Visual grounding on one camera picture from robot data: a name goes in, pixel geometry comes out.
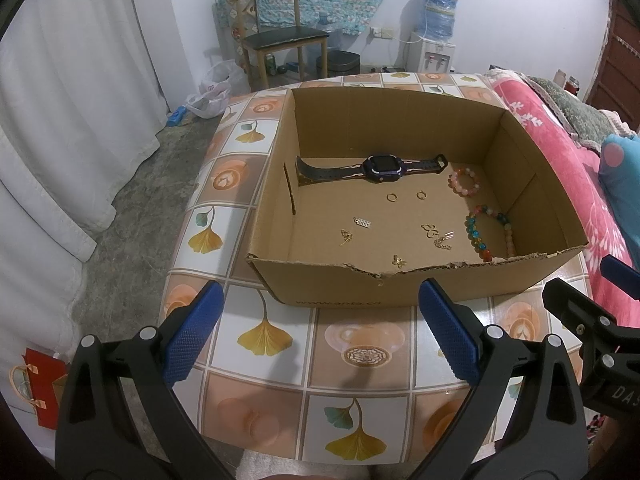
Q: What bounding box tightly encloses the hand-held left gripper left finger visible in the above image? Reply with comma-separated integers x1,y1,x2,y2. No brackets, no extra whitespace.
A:
54,280,236,480

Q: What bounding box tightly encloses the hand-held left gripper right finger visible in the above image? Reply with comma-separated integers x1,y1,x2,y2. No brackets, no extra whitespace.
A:
419,279,587,480

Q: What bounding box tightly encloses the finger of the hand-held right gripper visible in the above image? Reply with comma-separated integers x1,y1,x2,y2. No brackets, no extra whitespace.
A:
542,277,623,361
601,255,640,303

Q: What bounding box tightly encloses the multicolour beaded bracelet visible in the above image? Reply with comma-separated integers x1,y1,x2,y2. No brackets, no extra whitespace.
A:
465,203,517,262

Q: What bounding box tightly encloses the cardboard box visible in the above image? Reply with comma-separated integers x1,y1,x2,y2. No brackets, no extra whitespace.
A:
245,85,588,308

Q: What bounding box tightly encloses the pink beaded bracelet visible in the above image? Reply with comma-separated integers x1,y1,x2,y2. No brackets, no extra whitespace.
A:
448,167,482,196

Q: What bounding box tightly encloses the person's right forearm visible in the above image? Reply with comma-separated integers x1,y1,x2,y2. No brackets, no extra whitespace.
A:
597,415,640,468

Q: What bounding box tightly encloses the teal pillow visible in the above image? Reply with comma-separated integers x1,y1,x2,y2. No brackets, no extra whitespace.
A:
597,132,640,253

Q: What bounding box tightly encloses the ginkgo leaf patterned tablecloth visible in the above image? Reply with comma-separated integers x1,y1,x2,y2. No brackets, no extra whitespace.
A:
160,71,601,463

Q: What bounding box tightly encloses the pink floral blanket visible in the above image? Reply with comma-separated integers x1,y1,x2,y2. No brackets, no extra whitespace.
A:
482,71,640,286

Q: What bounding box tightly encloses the red gift bag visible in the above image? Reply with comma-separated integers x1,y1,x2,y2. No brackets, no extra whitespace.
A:
10,347,68,431

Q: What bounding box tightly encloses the green patterned blanket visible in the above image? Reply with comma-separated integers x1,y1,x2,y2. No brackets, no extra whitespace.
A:
527,76,625,150

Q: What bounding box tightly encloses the white fuzzy cloth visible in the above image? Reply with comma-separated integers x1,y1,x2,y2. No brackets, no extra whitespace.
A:
235,451,381,480

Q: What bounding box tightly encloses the dark purple smart watch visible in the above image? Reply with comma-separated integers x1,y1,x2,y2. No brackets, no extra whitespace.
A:
295,154,447,183

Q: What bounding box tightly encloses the small red container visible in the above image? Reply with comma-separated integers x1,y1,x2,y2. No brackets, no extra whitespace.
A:
554,70,581,95

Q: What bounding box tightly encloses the brown wooden door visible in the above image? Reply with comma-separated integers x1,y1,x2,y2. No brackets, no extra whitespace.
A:
592,0,640,131

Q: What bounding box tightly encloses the white plastic bag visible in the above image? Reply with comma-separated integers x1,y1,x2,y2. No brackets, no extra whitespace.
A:
186,60,244,120

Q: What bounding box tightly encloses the white curtain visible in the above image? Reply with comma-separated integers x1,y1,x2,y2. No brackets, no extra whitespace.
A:
0,0,173,441

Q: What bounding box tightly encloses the white water dispenser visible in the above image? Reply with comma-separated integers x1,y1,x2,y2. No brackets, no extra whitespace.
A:
406,30,457,74

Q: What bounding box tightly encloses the dark trash bin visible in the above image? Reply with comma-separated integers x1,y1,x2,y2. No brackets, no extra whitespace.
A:
316,51,361,81

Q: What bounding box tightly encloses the wooden chair with dark seat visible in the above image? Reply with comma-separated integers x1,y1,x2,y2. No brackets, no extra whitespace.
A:
227,0,331,92

